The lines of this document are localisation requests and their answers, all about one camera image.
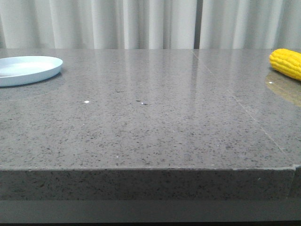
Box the white pleated curtain left panel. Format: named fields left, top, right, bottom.
left=0, top=0, right=202, bottom=49

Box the white pleated curtain right panel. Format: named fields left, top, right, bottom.
left=199, top=0, right=301, bottom=49

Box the light blue round plate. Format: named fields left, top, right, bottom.
left=0, top=56, right=63, bottom=87

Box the yellow corn cob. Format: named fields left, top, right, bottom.
left=269, top=48, right=301, bottom=81

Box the white pleated curtain panel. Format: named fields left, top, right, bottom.
left=199, top=0, right=301, bottom=49
left=0, top=0, right=202, bottom=49

